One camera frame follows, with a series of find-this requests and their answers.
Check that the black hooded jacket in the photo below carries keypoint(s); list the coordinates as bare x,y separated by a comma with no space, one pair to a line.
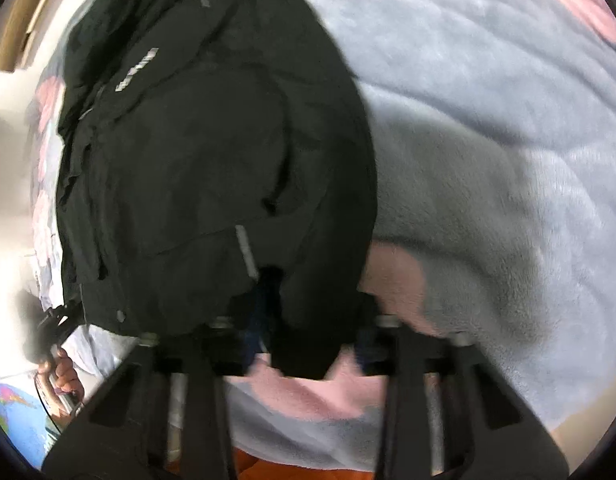
213,160

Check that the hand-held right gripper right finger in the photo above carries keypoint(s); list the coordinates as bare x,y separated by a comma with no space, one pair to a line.
417,385

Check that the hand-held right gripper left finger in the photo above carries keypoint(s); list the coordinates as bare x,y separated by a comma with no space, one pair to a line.
188,385

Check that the person's left hand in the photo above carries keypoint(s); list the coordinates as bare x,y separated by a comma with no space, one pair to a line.
65,372

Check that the brown striped window blind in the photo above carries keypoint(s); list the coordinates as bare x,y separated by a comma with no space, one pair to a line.
18,35

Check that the orange cloth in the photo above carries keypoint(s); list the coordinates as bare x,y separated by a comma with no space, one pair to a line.
298,466

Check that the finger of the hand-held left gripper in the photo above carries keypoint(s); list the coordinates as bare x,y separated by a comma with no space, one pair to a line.
60,321

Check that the wall map poster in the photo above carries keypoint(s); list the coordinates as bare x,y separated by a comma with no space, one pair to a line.
13,420

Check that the grey floral blanket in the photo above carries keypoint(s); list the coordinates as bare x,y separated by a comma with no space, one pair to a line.
487,160

